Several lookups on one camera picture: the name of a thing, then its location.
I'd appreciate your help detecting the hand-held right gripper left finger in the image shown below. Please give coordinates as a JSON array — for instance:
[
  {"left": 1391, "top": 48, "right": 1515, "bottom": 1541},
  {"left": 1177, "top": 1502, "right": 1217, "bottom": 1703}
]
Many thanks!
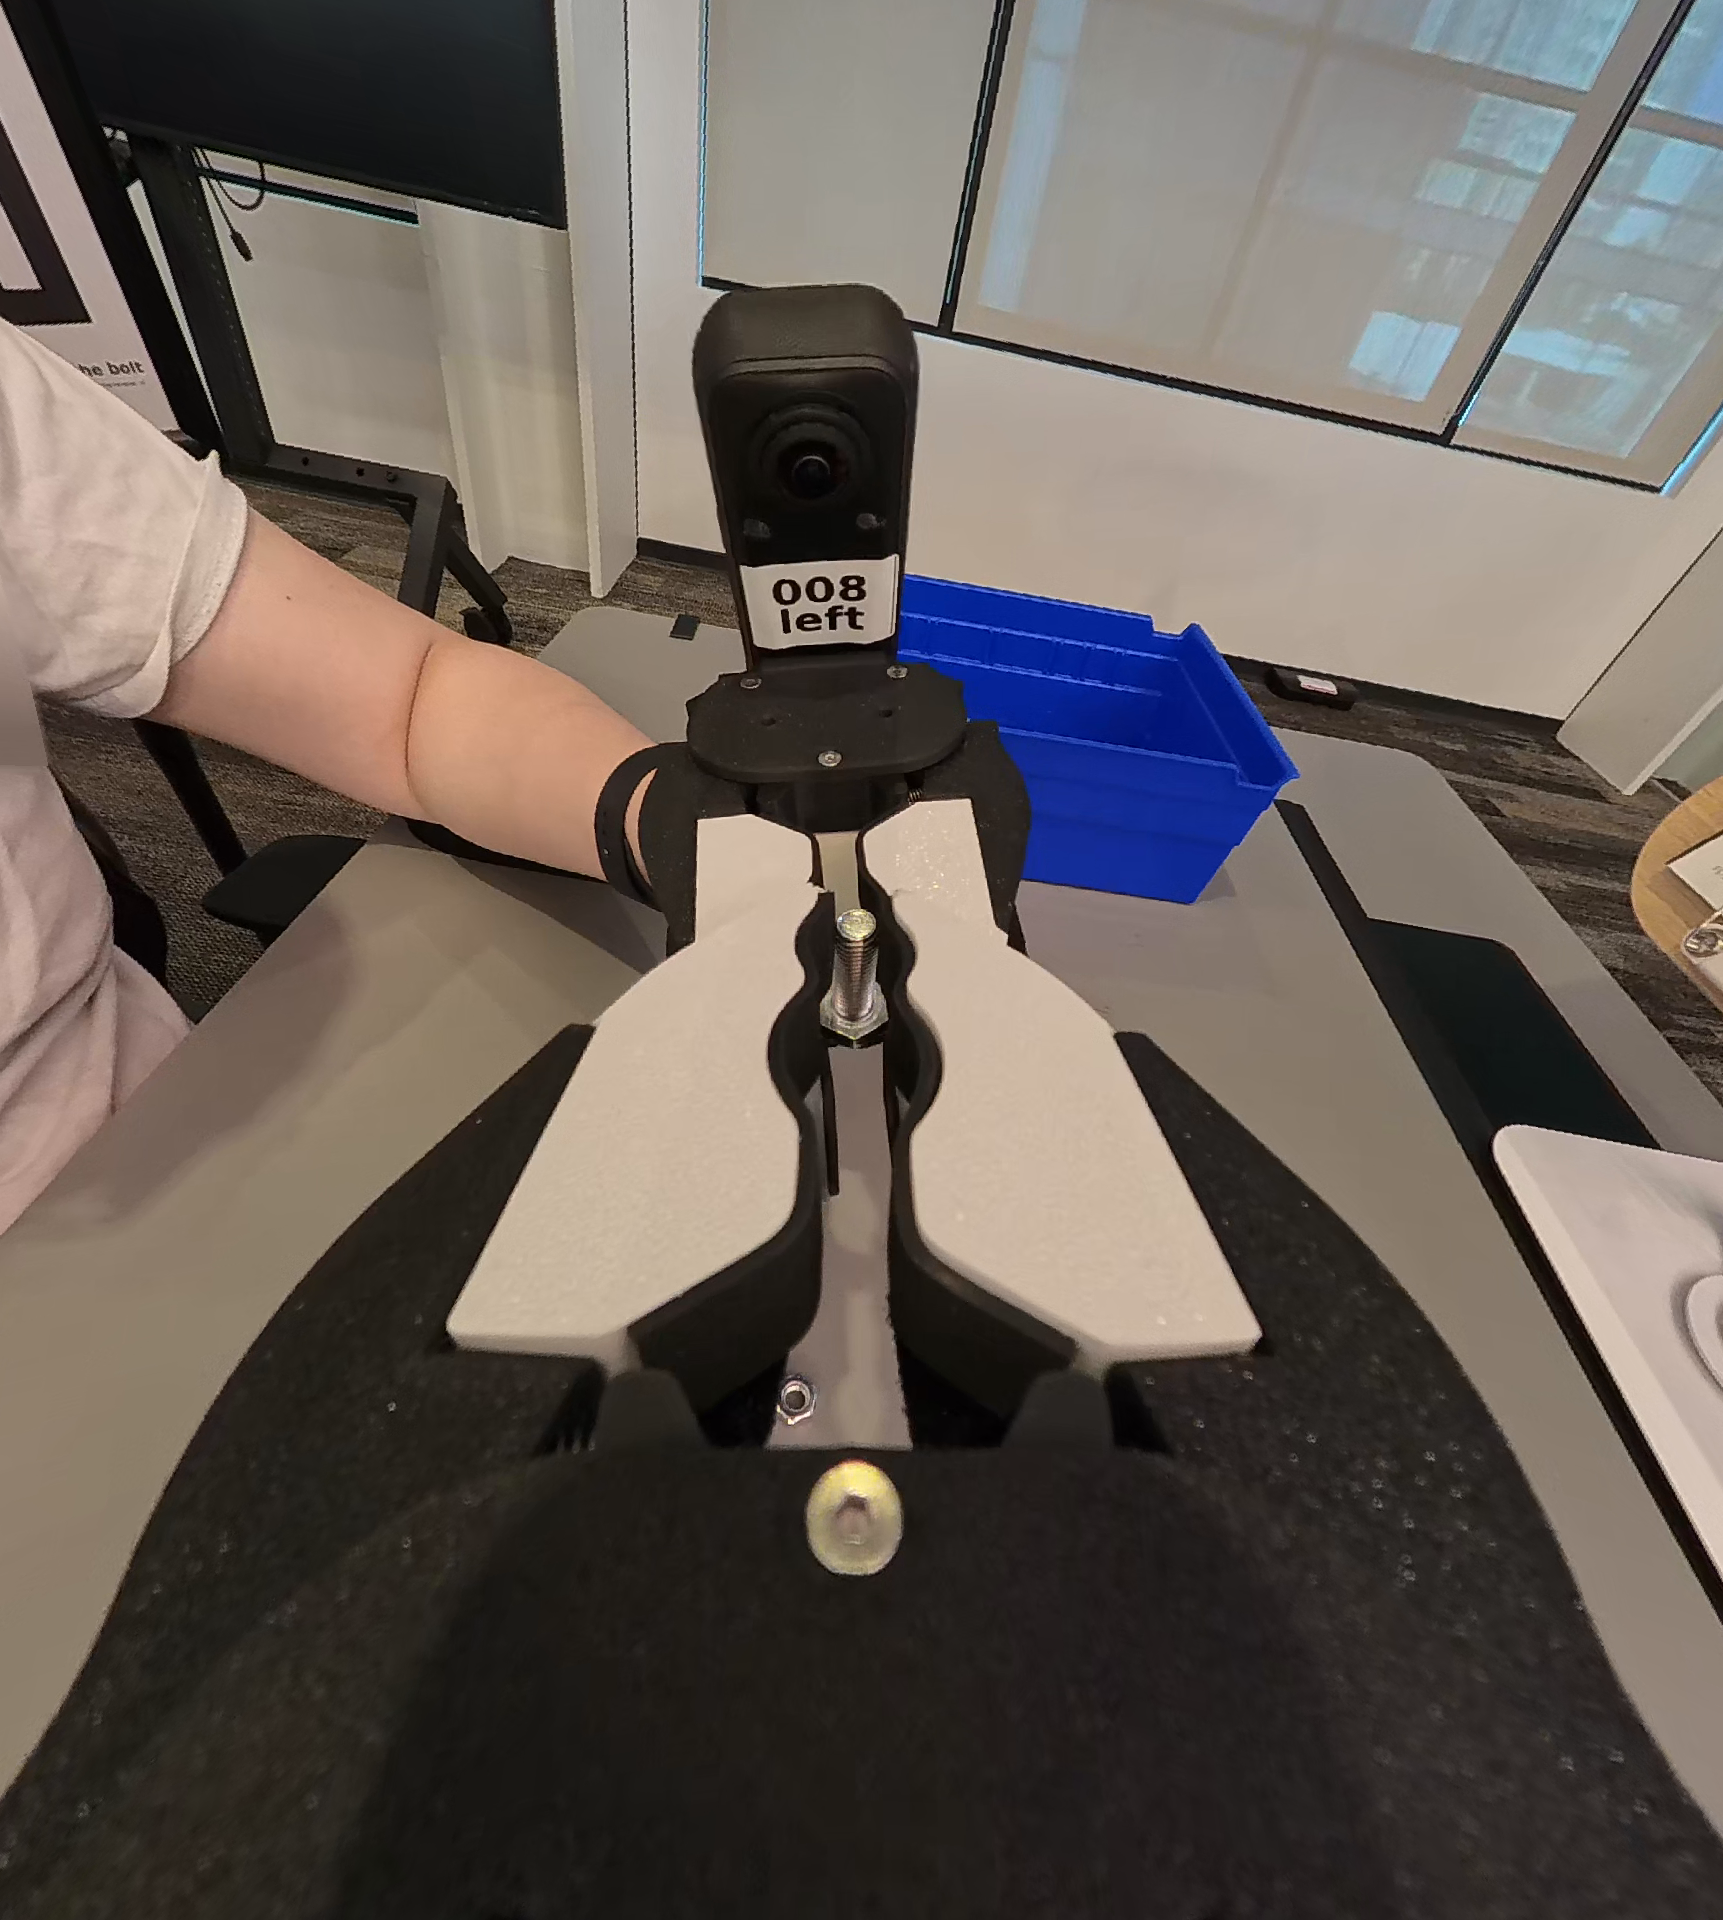
[{"left": 446, "top": 884, "right": 824, "bottom": 1443}]

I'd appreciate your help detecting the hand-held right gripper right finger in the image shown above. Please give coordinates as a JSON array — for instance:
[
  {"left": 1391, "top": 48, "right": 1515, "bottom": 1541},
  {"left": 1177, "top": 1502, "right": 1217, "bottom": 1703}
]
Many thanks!
[{"left": 884, "top": 884, "right": 1265, "bottom": 1435}]

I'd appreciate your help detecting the black metal screen stand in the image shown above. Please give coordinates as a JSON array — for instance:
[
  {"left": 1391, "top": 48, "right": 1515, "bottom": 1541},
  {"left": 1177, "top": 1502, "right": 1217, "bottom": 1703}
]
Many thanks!
[{"left": 112, "top": 126, "right": 510, "bottom": 649}]

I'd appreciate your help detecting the black hanging cable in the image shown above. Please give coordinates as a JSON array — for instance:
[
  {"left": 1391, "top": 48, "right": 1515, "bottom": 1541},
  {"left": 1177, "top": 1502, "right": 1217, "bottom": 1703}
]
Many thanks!
[{"left": 194, "top": 143, "right": 420, "bottom": 264}]

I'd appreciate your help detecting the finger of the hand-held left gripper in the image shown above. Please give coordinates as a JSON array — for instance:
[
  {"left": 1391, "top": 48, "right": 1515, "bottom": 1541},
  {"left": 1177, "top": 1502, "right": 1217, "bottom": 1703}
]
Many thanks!
[
  {"left": 858, "top": 792, "right": 1016, "bottom": 945},
  {"left": 688, "top": 810, "right": 824, "bottom": 950}
]

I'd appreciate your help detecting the person's left forearm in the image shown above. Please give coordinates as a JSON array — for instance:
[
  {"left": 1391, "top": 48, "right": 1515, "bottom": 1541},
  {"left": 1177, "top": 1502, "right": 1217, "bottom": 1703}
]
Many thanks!
[{"left": 36, "top": 502, "right": 654, "bottom": 881}]

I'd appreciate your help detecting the wood and white document stand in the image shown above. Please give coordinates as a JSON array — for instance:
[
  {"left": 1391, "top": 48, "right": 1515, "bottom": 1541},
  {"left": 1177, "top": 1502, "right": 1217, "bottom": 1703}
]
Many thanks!
[{"left": 1493, "top": 712, "right": 1723, "bottom": 1705}]

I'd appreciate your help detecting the blue plastic bin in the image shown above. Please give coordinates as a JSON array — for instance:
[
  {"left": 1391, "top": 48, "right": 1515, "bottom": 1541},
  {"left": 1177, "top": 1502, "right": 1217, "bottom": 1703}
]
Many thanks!
[{"left": 894, "top": 574, "right": 1301, "bottom": 906}]

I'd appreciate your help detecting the large glass window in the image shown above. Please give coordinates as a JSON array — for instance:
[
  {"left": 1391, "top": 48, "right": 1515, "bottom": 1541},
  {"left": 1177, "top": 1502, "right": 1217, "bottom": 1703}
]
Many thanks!
[{"left": 696, "top": 0, "right": 1723, "bottom": 498}]

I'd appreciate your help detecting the small silver hex bolt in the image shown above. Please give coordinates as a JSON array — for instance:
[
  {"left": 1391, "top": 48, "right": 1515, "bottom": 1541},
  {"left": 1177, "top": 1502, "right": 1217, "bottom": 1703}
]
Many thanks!
[{"left": 820, "top": 906, "right": 894, "bottom": 1049}]

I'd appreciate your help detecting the person's light clothing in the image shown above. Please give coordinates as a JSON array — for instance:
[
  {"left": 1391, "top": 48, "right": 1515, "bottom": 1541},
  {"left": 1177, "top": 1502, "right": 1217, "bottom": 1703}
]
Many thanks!
[{"left": 0, "top": 246, "right": 252, "bottom": 1322}]

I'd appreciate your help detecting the black wrist band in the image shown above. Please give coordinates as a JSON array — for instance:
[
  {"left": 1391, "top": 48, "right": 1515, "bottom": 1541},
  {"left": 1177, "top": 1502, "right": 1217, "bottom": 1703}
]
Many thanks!
[{"left": 592, "top": 745, "right": 666, "bottom": 906}]

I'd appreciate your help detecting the large black wall screen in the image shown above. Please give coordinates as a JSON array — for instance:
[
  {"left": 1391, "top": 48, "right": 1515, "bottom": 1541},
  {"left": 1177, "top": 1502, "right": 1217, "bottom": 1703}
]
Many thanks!
[{"left": 52, "top": 0, "right": 570, "bottom": 231}]

